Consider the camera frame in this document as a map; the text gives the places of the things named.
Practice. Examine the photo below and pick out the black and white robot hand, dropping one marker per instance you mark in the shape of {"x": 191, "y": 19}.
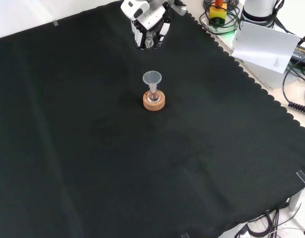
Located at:
{"x": 148, "y": 17}

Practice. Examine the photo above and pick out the clear plastic funnel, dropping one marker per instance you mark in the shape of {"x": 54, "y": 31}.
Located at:
{"x": 152, "y": 77}

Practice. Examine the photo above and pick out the black tripod leg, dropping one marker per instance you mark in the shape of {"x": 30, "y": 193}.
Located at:
{"x": 304, "y": 37}

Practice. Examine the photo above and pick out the aluminium profile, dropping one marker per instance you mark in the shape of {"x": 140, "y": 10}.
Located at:
{"x": 299, "y": 198}

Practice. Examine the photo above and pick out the black cloth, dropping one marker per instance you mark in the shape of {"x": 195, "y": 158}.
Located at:
{"x": 92, "y": 136}

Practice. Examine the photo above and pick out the yellow stop button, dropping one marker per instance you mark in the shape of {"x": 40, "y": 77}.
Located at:
{"x": 218, "y": 13}

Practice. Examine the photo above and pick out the black power supply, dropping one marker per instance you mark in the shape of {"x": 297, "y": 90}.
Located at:
{"x": 302, "y": 54}

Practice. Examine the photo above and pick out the grey box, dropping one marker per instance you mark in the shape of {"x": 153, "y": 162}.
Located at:
{"x": 268, "y": 77}

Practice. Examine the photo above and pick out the clear tape piece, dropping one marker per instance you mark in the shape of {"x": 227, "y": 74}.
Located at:
{"x": 185, "y": 235}
{"x": 55, "y": 23}
{"x": 304, "y": 177}

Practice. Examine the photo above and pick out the clear round-bottom flask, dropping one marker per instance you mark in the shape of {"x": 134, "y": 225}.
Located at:
{"x": 153, "y": 96}

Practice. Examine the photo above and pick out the pale board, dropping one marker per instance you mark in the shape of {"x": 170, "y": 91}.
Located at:
{"x": 265, "y": 47}

